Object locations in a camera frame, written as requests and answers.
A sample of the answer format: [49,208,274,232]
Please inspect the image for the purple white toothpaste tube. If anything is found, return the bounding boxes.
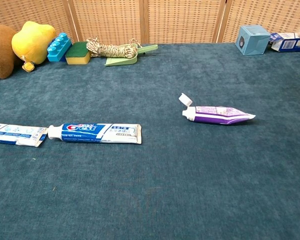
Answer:
[178,92,257,126]

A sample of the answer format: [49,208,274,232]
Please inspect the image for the blue Crest toothpaste tube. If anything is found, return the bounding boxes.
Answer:
[47,122,143,145]

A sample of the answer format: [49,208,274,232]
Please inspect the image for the flattened blue white toothpaste tube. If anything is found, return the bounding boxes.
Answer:
[0,122,49,148]

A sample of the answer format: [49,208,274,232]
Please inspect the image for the blue white carton box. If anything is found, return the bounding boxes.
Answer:
[269,32,300,53]

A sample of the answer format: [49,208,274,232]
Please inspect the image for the light blue cube box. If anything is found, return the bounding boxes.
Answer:
[234,24,272,56]

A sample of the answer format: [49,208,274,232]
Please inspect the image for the woven rattan folding screen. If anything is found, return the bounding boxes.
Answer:
[0,0,300,45]

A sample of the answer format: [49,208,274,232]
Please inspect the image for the light green dustpan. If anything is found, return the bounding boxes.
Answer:
[104,43,159,67]

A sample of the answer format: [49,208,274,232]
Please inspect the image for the green yellow sponge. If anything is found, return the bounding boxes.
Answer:
[65,41,92,66]

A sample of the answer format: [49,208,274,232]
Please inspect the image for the blue toy building block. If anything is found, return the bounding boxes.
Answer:
[46,32,73,63]

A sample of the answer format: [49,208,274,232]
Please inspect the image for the yellow plush toy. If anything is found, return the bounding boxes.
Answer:
[11,20,57,73]

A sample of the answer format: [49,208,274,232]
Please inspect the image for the brown plush toy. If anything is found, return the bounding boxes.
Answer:
[0,23,23,80]

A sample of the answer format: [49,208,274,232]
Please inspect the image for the beige rope bundle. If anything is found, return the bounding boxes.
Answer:
[86,36,139,59]

